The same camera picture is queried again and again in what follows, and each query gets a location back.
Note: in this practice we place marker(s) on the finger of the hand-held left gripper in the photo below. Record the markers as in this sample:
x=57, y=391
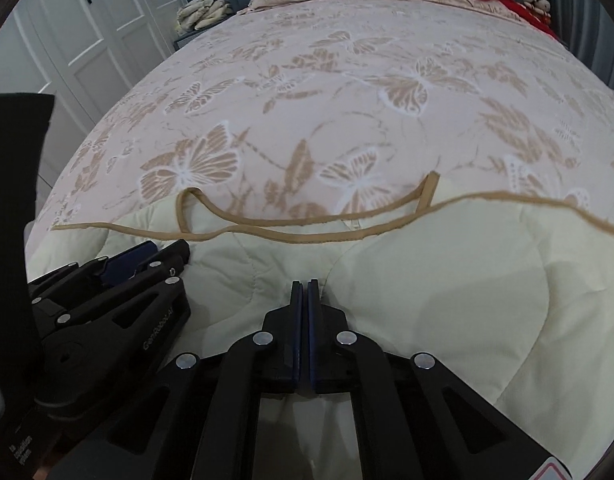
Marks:
x=152, y=305
x=132, y=257

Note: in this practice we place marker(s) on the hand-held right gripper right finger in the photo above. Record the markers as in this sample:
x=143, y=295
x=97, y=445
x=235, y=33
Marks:
x=319, y=340

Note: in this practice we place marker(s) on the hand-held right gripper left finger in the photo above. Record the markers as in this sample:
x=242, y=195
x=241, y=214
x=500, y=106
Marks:
x=292, y=340

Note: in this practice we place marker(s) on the cream quilted jacket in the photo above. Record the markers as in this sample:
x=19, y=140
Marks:
x=437, y=310

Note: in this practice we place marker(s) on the pile of cream clothes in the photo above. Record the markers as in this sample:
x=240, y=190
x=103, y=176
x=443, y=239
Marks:
x=204, y=10

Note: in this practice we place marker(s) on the white wardrobe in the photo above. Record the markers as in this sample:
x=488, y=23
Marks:
x=87, y=50

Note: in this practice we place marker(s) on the grey nightstand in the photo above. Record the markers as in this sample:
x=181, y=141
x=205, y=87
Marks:
x=184, y=40

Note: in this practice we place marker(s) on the pink butterfly print blanket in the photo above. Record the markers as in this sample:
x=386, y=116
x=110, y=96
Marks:
x=337, y=85

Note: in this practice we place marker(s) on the small plush dolls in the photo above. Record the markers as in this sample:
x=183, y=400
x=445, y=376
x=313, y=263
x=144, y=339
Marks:
x=537, y=2

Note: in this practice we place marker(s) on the grey-blue curtain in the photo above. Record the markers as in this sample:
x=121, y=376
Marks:
x=592, y=25

